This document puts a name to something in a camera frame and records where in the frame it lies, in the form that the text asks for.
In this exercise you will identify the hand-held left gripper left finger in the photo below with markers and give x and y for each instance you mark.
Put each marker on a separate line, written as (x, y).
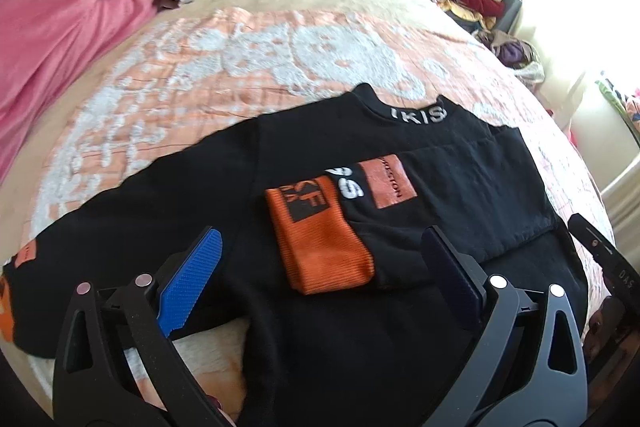
(192, 279)

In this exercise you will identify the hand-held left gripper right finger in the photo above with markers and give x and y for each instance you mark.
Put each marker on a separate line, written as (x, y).
(456, 279)

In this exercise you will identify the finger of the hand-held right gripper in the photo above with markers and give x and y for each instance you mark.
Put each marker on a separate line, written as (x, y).
(602, 252)

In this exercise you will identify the black sweatshirt with orange print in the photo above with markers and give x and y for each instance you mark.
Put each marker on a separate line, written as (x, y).
(320, 317)

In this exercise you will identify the purple clothes heap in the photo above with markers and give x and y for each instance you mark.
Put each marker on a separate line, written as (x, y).
(512, 54)

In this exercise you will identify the white cabinet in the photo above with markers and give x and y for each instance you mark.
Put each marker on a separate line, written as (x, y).
(600, 152)

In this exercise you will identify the green patterned cloth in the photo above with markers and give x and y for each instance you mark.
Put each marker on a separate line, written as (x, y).
(617, 99)

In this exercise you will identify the orange and white patterned blanket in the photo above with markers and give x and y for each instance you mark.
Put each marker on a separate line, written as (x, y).
(225, 72)

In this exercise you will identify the dark bedside table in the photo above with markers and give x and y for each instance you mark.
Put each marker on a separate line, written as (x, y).
(510, 9)

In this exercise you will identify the pink blanket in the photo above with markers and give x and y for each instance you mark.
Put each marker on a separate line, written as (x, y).
(55, 37)

